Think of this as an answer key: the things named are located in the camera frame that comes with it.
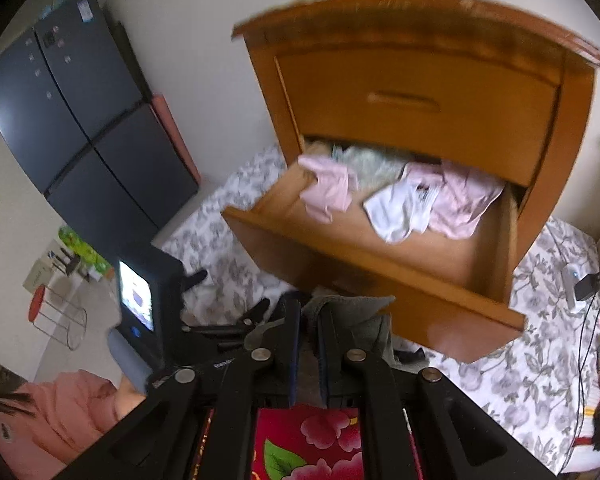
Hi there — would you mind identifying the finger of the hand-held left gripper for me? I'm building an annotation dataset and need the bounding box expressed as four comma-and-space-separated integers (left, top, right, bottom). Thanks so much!
180, 270, 209, 291
180, 297, 272, 351

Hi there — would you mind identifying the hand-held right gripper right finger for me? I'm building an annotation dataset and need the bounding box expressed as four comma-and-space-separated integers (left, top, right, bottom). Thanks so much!
319, 305, 556, 480

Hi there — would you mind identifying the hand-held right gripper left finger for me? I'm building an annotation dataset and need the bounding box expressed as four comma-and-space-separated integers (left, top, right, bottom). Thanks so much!
55, 300, 302, 480

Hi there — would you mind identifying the grey underwear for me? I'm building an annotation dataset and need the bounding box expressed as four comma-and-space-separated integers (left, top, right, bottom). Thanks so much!
300, 295, 397, 361

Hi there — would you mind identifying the wooden drawer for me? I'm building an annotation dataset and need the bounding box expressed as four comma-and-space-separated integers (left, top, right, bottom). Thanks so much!
221, 135, 527, 364
272, 47, 563, 188

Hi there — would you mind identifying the pale pink sock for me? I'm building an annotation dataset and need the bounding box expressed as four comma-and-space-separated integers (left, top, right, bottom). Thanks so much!
297, 154, 361, 224

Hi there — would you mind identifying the white underwear black print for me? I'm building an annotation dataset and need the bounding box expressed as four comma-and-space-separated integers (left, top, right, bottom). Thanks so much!
362, 180, 443, 244

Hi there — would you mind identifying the pale blue lace underwear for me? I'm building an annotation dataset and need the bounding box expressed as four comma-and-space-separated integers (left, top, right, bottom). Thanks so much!
330, 145, 411, 191

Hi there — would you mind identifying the pink underwear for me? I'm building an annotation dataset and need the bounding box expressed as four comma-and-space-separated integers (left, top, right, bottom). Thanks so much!
405, 160, 506, 240

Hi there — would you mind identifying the shut wooden drawer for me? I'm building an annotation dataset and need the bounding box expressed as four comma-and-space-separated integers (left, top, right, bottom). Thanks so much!
272, 47, 563, 188

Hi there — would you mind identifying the person's left hand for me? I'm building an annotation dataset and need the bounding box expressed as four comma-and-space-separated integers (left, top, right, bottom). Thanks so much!
114, 377, 147, 419

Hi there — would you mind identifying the red floral blanket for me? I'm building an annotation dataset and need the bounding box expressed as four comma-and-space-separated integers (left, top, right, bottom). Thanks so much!
207, 407, 422, 480

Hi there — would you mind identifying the green packaging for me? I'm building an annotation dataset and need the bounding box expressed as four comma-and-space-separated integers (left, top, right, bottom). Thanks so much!
57, 225, 113, 281

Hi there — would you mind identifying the red stool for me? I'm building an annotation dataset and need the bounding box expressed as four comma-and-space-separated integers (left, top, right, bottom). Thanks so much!
27, 284, 88, 351

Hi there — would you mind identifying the pink board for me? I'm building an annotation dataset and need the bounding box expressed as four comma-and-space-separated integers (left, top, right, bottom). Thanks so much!
147, 92, 203, 186

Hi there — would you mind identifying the dark grey refrigerator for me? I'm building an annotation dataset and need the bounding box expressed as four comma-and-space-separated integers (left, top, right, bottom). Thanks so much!
0, 0, 201, 261

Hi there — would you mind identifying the white power strip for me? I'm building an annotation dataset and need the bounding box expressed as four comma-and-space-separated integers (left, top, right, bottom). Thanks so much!
560, 262, 581, 308

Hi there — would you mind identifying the wooden nightstand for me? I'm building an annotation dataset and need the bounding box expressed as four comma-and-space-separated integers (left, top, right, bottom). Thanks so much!
230, 0, 600, 291

